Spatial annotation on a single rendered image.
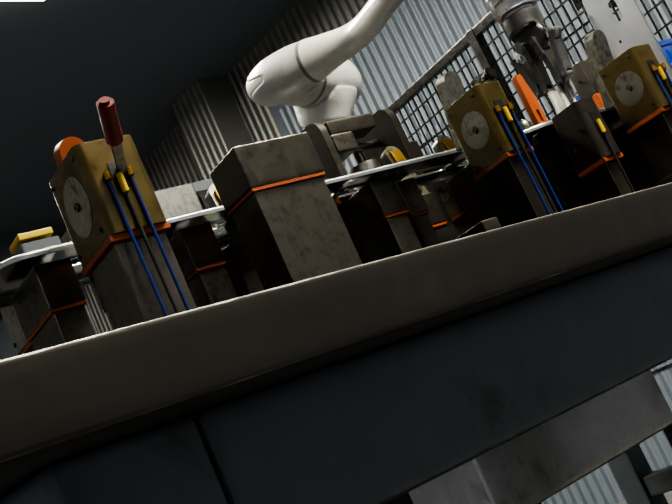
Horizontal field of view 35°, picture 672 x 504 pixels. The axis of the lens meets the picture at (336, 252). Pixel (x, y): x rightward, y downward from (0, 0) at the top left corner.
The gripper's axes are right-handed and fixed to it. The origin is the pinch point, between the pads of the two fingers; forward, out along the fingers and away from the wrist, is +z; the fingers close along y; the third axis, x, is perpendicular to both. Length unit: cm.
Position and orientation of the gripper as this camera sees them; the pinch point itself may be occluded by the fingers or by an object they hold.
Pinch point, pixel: (565, 104)
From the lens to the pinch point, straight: 210.1
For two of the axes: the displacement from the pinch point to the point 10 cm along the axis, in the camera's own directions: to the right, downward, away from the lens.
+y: 4.8, -3.8, -7.9
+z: 4.1, 8.9, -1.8
